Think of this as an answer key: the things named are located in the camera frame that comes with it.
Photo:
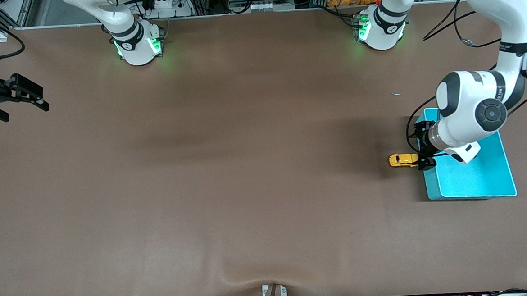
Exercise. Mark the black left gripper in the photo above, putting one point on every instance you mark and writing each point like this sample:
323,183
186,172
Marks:
423,140

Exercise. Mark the yellow beetle toy car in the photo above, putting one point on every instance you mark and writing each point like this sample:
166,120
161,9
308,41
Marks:
401,160

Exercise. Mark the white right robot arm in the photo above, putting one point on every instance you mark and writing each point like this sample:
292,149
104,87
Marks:
137,55

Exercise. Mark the teal plastic bin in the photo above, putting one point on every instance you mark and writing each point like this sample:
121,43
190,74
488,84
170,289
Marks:
473,182

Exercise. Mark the brown table mat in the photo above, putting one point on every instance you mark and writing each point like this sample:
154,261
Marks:
264,166

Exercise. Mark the white power strip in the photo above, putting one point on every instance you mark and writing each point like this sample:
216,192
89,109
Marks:
165,4

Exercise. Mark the white terminal block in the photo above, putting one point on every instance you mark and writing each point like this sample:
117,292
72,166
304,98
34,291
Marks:
265,6

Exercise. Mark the white corner bracket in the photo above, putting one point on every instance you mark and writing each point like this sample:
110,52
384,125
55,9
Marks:
3,36

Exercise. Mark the aluminium frame profile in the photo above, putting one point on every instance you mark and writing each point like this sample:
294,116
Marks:
22,12

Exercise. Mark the grey metal clamp bracket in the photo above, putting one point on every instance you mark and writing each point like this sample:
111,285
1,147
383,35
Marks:
284,292

